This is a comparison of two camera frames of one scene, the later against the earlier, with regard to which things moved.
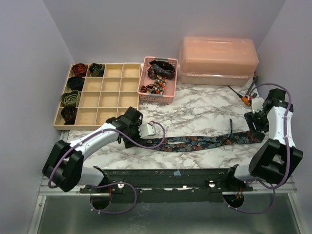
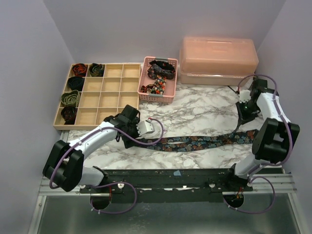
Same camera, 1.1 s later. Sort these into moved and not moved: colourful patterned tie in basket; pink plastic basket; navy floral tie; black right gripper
Moved: black right gripper
Not moved: colourful patterned tie in basket; navy floral tie; pink plastic basket
